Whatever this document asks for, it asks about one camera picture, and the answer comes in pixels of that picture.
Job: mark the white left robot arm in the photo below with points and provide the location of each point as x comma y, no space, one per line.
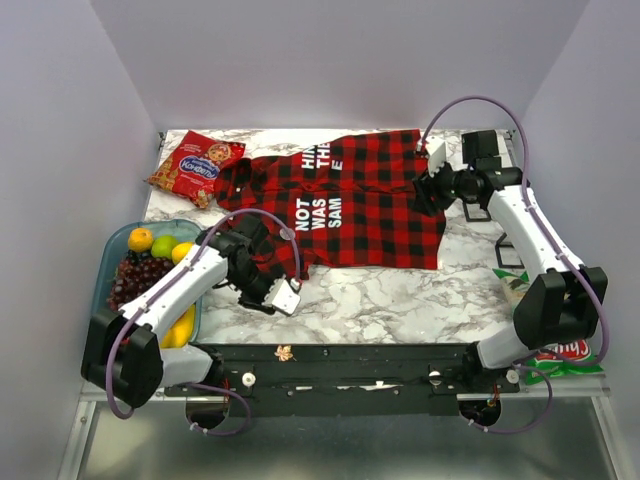
122,351

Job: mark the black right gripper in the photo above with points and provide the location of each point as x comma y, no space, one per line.
426,186

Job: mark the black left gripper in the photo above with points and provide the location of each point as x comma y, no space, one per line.
256,302

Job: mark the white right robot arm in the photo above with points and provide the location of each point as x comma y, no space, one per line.
561,303

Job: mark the dark red grapes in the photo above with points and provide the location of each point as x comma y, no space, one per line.
136,274

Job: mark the orange mandarin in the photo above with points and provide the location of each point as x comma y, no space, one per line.
140,240

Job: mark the green lime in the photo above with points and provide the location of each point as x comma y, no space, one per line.
163,246

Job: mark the yellow orange fruit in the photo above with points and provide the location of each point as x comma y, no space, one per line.
180,251

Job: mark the red black plaid shirt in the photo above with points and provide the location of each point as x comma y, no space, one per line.
349,202

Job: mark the gold leaf brooch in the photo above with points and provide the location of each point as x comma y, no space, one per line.
284,353

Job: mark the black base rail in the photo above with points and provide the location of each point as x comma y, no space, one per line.
350,380

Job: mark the clear round sticker on shirt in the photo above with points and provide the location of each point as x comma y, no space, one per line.
287,234

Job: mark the teal plastic fruit tray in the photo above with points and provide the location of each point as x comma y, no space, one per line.
112,260

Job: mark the red candy bag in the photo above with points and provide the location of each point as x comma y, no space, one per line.
191,170

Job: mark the green chips bag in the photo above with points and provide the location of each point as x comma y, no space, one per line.
567,359

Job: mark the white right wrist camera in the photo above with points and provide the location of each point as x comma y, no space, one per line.
433,149

